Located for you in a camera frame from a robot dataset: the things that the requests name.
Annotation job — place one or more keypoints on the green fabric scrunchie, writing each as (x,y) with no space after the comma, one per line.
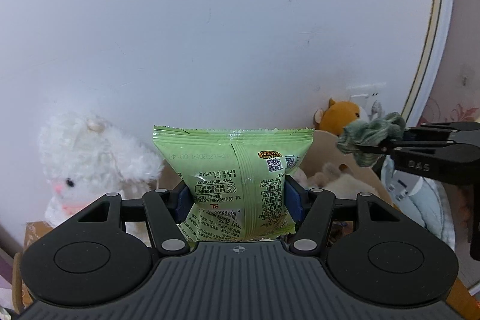
(361,138)

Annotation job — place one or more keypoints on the white phone stand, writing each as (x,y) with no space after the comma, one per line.
(400,185)

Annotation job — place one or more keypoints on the green snack bag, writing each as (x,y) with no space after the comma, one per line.
(236,178)

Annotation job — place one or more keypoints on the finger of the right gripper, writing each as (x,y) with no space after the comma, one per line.
(410,147)
(439,130)

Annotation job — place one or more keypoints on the white fluffy rabbit plush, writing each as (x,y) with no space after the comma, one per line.
(86,157)

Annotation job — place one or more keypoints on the orange white hamster plush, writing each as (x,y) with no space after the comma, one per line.
(337,116)

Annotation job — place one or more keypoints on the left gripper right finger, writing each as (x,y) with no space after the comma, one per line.
(311,210)

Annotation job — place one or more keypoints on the white door frame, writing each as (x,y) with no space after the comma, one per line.
(430,60)

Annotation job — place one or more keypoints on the beige plastic storage bin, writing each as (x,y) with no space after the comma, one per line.
(324,150)

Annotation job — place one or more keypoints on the white wall socket switch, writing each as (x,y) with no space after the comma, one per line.
(366,96)

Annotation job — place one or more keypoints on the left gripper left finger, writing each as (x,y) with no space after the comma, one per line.
(164,211)

